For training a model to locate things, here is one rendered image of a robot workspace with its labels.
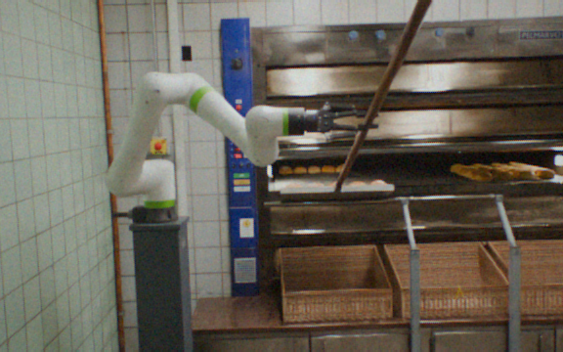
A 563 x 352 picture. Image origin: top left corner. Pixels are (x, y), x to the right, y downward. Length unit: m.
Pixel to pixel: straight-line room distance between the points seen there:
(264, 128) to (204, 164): 1.58
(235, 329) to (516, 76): 2.06
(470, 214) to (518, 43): 0.99
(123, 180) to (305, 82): 1.44
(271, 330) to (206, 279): 0.68
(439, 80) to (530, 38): 0.55
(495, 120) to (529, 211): 0.56
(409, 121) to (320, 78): 0.56
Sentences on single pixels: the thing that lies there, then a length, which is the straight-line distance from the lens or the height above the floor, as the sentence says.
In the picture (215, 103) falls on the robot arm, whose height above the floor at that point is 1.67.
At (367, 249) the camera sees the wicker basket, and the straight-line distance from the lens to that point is 3.53.
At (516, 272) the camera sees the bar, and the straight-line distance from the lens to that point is 3.15.
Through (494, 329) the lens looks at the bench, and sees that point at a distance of 3.26.
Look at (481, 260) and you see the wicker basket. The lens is 3.64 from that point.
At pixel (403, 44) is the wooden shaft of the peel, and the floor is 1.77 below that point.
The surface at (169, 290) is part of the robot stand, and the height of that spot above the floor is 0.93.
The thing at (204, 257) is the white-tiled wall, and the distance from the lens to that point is 3.56.
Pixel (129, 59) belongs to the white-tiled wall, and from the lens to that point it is 3.55.
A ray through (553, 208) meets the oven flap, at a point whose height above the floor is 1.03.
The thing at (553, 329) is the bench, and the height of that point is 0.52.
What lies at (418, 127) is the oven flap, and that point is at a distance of 3.52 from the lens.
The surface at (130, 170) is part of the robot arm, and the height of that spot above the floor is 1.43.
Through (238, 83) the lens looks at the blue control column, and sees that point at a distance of 3.42.
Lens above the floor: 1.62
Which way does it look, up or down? 6 degrees down
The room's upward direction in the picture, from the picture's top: 2 degrees counter-clockwise
